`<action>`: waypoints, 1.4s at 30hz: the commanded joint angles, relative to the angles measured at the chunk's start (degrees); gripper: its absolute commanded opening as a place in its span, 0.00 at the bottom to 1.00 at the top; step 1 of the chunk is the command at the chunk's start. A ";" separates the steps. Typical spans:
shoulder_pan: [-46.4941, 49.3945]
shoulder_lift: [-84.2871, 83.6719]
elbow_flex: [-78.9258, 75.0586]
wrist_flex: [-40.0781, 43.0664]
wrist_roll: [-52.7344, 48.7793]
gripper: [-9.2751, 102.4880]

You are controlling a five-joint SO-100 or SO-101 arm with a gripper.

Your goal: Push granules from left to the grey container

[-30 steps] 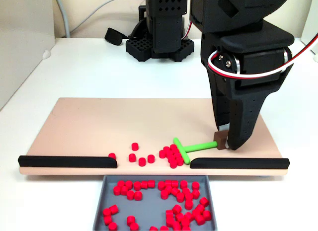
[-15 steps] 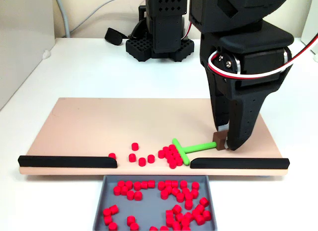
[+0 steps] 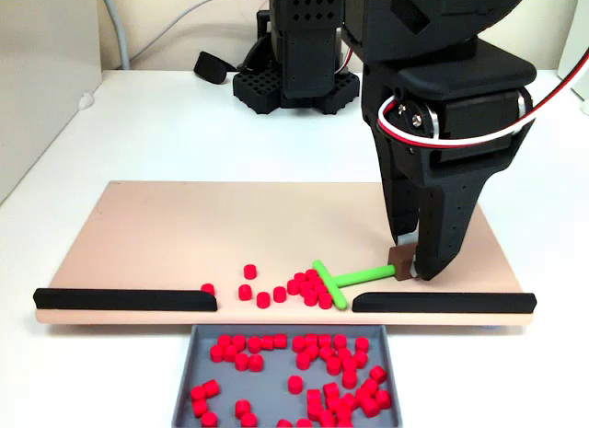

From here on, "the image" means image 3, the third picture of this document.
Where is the beige flat board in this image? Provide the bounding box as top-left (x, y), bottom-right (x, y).
top-left (35, 179), bottom-right (537, 328)

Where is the thick grey cable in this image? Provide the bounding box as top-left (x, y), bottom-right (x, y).
top-left (98, 0), bottom-right (131, 71)

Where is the grey rectangular tray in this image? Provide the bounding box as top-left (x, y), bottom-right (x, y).
top-left (171, 324), bottom-right (404, 428)

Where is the green T pusher brown block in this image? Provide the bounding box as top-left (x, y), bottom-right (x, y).
top-left (312, 246), bottom-right (418, 311)

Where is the black guide rail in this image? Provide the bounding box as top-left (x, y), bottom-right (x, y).
top-left (32, 287), bottom-right (218, 313)
top-left (352, 290), bottom-right (538, 315)

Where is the red white servo cable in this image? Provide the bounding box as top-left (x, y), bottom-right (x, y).
top-left (338, 43), bottom-right (356, 75)
top-left (375, 50), bottom-right (589, 152)

